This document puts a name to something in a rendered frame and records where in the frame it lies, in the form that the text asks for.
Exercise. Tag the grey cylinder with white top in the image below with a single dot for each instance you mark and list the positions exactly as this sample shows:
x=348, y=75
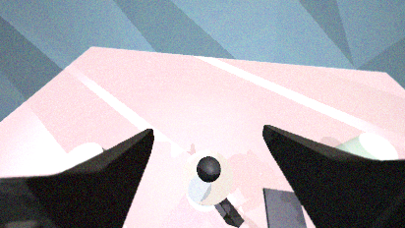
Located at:
x=80, y=154

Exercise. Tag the glass french press with black knob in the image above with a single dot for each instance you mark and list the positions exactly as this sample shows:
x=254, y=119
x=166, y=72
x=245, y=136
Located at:
x=207, y=179

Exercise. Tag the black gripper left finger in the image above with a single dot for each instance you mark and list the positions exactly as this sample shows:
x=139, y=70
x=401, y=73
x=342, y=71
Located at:
x=96, y=193

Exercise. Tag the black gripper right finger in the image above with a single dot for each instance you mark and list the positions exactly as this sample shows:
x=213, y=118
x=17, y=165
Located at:
x=337, y=188

